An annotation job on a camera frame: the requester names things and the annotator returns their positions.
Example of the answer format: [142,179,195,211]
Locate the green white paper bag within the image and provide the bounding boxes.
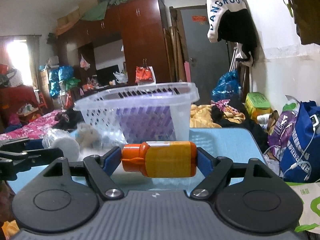
[287,181,320,234]

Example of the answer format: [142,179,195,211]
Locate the purple plastic bag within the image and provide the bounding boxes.
[268,111,298,159]

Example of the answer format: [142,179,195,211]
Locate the blue shopping bag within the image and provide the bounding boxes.
[280,101,319,183]

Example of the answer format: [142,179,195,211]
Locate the green cloth on wardrobe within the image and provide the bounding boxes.
[81,0,110,21]

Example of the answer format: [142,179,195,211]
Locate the yellow patterned blanket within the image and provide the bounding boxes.
[189,104,246,128]

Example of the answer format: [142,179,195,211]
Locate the orange medicine bottle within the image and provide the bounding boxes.
[121,141,197,178]

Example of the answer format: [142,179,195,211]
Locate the beige plush toy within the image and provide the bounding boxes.
[74,122,100,149]

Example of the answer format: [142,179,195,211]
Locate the orange white hanging bag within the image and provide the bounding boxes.
[135,66,156,85]

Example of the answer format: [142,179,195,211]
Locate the black television screen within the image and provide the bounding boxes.
[96,64,119,86]

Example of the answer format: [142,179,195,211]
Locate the pink floral bedsheet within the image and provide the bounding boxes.
[1,110,62,140]

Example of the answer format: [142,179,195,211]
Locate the clear plastic basket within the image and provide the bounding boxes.
[74,82,200,144]

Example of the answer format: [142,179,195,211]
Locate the white and black hanging jacket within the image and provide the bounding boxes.
[206,0,258,67]

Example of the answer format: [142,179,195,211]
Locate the grey metal door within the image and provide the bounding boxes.
[180,5,230,105]

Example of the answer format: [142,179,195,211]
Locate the white tissue roll pack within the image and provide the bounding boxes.
[42,128,80,161]

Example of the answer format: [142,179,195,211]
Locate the purple packet in basket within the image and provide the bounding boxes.
[110,105,176,143]

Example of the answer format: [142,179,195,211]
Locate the yellow green storage box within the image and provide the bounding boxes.
[245,92,272,122]

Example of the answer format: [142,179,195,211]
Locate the dark red wooden wardrobe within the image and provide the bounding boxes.
[56,0,174,85]

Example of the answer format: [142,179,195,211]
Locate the blue plastic garbage bag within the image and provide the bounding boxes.
[212,70,241,102]

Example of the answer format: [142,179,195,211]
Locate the black clothes pile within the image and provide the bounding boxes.
[52,108,84,131]

